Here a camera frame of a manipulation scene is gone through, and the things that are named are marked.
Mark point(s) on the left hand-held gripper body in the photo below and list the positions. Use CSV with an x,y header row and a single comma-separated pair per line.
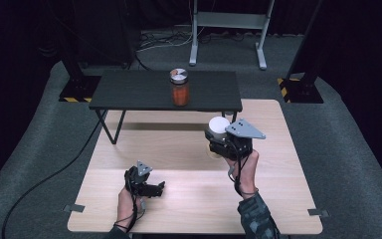
x,y
138,181

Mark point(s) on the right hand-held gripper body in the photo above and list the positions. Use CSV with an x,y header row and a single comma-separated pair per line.
x,y
238,139

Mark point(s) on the white-lidded jar of yellow sauce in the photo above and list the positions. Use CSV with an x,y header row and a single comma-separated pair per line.
x,y
219,124

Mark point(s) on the metal-lidded jar of orange sauce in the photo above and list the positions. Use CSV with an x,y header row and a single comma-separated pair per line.
x,y
180,89

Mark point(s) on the black shelf with metal legs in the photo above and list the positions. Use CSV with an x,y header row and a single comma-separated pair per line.
x,y
139,89

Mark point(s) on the person's left hand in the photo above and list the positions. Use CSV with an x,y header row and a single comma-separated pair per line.
x,y
126,207

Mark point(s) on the person's right hand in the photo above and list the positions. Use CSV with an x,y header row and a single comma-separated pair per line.
x,y
247,172

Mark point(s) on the grey tape strip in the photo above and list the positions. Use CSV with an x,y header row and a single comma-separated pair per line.
x,y
74,208
318,213

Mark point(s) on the grey metal stand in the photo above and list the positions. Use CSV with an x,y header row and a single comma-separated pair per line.
x,y
229,20

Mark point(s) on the black cabinet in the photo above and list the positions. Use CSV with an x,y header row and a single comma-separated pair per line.
x,y
109,30

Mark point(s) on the black post with striped base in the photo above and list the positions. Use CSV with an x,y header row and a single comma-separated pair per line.
x,y
79,89
301,89

